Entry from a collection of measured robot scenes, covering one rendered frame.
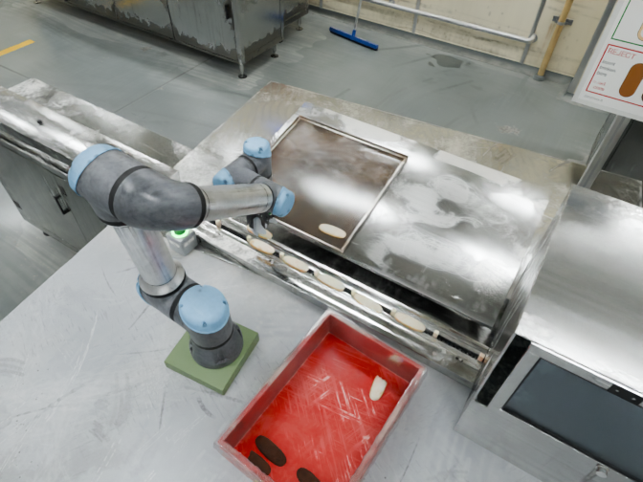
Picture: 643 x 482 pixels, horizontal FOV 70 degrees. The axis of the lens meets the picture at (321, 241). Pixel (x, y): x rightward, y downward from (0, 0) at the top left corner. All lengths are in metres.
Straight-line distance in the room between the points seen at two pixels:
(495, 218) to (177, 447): 1.21
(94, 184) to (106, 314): 0.72
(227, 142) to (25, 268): 1.46
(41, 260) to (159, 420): 1.86
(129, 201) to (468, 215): 1.15
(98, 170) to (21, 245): 2.28
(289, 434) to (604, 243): 0.89
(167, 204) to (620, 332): 0.88
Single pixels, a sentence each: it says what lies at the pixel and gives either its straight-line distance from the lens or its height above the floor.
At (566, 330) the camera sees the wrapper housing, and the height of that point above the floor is 1.30.
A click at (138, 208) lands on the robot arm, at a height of 1.47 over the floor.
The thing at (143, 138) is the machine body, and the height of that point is 0.82.
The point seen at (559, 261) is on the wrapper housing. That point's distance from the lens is 1.12.
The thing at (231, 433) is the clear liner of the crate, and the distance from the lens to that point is 1.22.
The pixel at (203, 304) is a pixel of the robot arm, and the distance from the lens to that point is 1.20.
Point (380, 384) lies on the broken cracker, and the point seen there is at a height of 0.83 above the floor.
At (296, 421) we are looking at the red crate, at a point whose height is 0.82.
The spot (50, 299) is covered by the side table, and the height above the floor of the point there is 0.82.
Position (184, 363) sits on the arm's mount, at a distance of 1.39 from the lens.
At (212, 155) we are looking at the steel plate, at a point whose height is 0.82.
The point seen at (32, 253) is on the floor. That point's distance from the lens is 3.13.
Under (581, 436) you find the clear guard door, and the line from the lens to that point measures 1.17.
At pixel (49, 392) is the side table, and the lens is 1.52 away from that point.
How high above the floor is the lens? 2.05
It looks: 47 degrees down
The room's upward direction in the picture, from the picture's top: 2 degrees clockwise
